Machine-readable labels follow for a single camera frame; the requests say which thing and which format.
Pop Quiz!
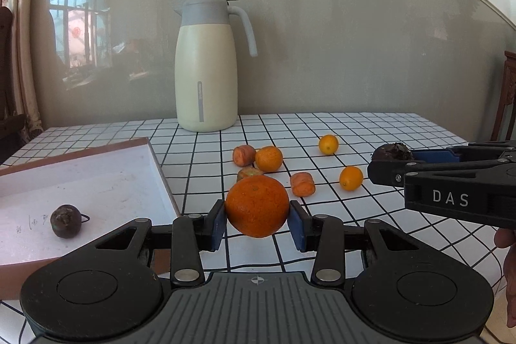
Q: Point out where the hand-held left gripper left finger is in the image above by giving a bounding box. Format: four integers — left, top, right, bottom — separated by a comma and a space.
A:
94, 200, 227, 287

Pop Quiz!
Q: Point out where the greenish yellow fruit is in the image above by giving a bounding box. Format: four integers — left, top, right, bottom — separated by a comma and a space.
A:
236, 167, 265, 182

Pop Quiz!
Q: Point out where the white cardboard box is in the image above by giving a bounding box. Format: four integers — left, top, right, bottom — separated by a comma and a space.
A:
0, 138, 181, 290

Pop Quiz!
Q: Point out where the person's right hand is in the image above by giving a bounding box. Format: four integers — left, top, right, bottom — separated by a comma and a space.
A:
495, 228, 516, 329

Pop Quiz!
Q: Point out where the white checked tablecloth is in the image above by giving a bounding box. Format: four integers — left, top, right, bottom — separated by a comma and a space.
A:
0, 112, 516, 344

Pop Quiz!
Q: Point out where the dark wooden sofa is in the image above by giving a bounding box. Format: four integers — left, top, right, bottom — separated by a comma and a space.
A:
0, 5, 27, 163

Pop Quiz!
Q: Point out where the small yellow kumquat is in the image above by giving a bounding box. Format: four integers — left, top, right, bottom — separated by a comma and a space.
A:
318, 134, 339, 155
339, 166, 364, 192

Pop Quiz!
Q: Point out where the dark wrinkled passion fruit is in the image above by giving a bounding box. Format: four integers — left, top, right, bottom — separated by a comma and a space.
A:
371, 143, 415, 163

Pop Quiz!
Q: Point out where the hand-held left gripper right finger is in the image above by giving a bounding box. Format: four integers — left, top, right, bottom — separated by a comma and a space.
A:
289, 201, 422, 283

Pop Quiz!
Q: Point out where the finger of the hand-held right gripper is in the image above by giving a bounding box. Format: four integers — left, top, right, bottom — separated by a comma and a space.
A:
368, 158, 516, 187
412, 140, 516, 163

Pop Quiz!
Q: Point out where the dark passion fruit with stem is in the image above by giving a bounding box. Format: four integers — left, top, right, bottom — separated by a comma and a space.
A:
50, 205, 92, 239

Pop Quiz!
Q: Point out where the light orange tangerine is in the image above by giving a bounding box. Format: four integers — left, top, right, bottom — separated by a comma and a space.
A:
255, 146, 283, 173

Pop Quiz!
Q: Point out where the cream thermos jug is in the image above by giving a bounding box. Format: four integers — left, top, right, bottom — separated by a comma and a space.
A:
174, 0, 259, 133

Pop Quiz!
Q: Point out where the large deep orange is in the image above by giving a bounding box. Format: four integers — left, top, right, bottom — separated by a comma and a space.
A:
225, 175, 291, 238

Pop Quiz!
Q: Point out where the carved wooden chair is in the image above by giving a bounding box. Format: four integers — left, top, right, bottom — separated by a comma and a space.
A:
490, 51, 516, 143

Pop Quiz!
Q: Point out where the beige patterned curtain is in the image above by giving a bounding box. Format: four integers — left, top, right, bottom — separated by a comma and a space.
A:
0, 0, 46, 133

